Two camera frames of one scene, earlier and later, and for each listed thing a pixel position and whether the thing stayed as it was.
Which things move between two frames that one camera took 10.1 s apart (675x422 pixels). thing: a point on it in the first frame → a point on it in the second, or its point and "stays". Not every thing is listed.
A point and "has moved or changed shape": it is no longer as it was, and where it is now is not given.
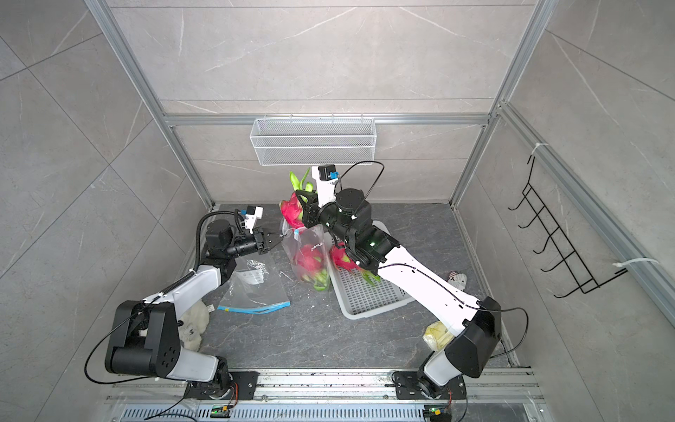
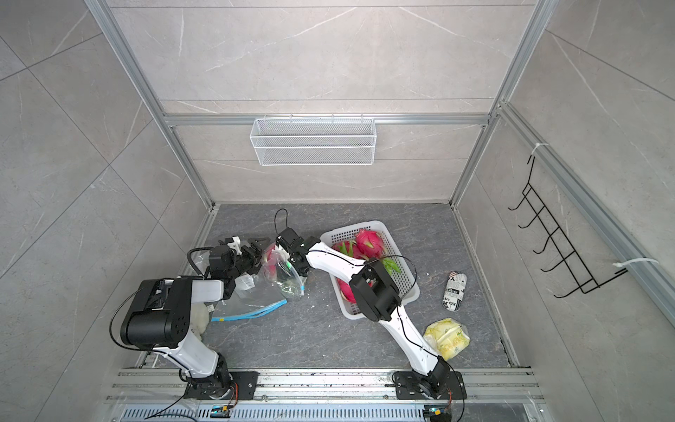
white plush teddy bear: (192, 323) stays
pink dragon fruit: (370, 277) has moved or changed shape
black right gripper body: (318, 215) → (295, 266)
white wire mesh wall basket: (313, 141) stays
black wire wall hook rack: (584, 280) stays
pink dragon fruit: (292, 207) has moved or changed shape
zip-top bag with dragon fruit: (306, 251) has moved or changed shape
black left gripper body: (261, 250) → (248, 262)
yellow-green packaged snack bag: (437, 336) stays
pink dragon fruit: (310, 265) has moved or changed shape
